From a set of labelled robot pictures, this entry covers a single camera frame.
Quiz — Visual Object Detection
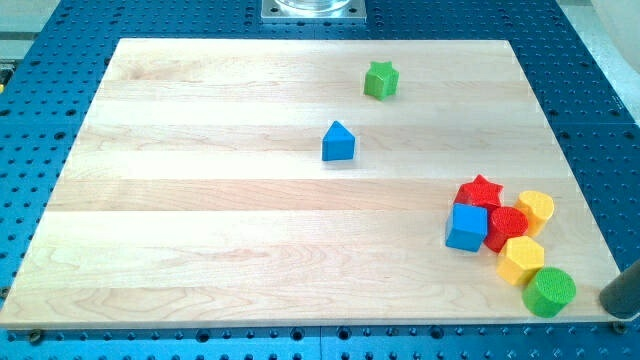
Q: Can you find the green cylinder block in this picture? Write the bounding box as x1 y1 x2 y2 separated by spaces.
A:
522 267 577 318

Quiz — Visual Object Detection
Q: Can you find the blue cube block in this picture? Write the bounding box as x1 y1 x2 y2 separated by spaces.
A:
445 203 488 252

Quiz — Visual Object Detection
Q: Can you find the blue triangle block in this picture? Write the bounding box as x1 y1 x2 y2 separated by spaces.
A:
321 121 356 161

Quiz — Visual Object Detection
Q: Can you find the wooden board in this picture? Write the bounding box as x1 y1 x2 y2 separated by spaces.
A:
1 38 618 330

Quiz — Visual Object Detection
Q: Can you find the green star block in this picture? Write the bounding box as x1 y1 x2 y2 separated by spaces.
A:
363 61 399 100

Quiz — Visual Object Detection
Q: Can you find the red star block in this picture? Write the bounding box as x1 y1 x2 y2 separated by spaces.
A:
454 174 503 213

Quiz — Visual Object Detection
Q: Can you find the red cylinder block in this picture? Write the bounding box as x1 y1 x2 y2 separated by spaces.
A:
484 207 529 253

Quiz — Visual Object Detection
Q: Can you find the yellow hexagon block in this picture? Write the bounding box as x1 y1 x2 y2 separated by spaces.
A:
496 236 545 286

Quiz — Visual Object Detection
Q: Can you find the yellow cylinder block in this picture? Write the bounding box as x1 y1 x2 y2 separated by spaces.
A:
514 190 555 237

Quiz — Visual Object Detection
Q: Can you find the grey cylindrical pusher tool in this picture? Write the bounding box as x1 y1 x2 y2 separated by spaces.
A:
599 261 639 319

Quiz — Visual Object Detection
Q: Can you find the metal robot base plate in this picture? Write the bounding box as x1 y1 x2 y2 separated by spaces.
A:
260 0 367 22

